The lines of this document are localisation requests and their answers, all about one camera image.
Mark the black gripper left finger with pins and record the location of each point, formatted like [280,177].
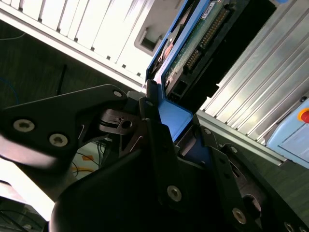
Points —
[60,108]

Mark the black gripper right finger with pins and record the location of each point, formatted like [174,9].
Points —
[224,174]

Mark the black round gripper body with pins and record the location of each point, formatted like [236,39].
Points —
[108,205]

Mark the hard disk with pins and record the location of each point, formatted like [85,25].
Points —
[173,113]

